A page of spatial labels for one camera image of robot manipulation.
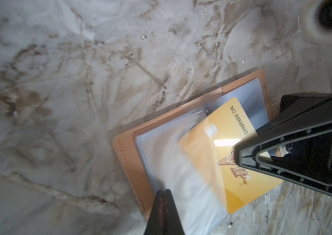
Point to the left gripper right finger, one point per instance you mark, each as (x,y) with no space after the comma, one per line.
(172,223)

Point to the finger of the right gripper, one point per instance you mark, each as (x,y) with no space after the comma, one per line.
(302,156)

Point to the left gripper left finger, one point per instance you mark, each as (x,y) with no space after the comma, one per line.
(156,221)

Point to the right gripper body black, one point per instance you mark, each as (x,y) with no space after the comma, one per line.
(293,105)

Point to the pink leather card holder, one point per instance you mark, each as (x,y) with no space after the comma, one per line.
(153,161)

